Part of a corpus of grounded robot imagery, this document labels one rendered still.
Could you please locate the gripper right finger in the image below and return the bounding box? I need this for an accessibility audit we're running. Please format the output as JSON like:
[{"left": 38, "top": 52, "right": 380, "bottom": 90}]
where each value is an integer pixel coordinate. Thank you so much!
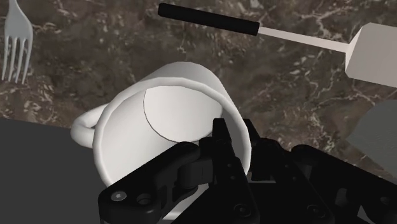
[{"left": 244, "top": 118, "right": 397, "bottom": 224}]

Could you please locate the silver fork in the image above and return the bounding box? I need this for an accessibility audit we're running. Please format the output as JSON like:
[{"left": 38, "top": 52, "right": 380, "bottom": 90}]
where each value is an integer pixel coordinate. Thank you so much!
[{"left": 1, "top": 0, "right": 34, "bottom": 85}]

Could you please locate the grey rounded object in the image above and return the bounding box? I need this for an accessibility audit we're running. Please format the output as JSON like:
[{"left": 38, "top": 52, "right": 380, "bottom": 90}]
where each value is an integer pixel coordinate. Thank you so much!
[{"left": 345, "top": 99, "right": 397, "bottom": 180}]

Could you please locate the black-handled white spatula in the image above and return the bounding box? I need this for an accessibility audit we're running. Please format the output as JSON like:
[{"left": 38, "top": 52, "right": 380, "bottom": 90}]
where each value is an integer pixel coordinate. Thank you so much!
[{"left": 157, "top": 3, "right": 397, "bottom": 90}]

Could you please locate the white mug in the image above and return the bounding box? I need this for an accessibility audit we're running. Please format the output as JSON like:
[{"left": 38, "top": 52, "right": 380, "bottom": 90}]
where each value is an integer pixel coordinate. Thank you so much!
[{"left": 70, "top": 61, "right": 253, "bottom": 189}]

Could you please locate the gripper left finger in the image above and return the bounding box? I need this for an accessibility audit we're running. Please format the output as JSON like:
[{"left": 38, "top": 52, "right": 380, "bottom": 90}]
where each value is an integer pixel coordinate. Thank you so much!
[{"left": 98, "top": 118, "right": 261, "bottom": 224}]

